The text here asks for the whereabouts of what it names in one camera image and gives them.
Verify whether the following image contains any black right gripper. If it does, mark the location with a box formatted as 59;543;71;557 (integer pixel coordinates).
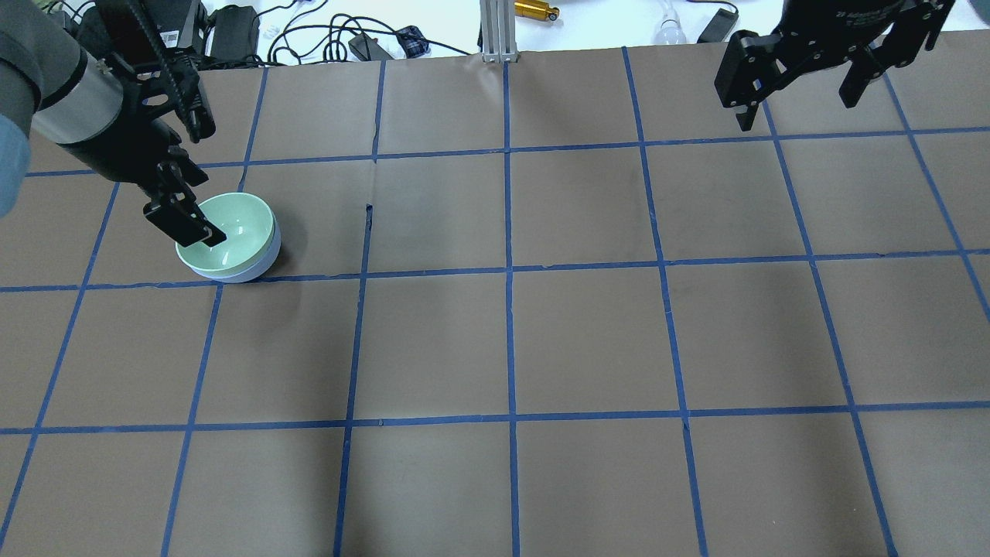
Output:
714;1;954;132

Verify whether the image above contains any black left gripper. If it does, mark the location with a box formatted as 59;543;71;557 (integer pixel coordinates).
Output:
59;46;227;248

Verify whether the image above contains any green ceramic bowl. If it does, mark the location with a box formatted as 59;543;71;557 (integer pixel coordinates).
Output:
176;193;282;283

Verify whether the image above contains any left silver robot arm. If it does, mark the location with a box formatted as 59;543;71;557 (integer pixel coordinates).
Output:
1;1;226;247

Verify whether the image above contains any blue ceramic bowl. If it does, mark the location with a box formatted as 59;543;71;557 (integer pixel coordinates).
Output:
176;220;282;283

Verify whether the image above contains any black power adapter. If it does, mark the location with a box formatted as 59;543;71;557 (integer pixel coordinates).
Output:
696;8;739;43

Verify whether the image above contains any black power brick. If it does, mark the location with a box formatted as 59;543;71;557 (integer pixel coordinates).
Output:
207;5;259;61

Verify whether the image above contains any white light bulb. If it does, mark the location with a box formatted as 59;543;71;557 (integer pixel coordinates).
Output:
654;1;688;45

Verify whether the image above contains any yellow cylindrical tool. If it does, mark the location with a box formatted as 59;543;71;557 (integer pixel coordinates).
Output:
514;0;560;22

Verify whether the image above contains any aluminium frame post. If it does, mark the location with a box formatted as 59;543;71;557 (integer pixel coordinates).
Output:
480;0;519;63

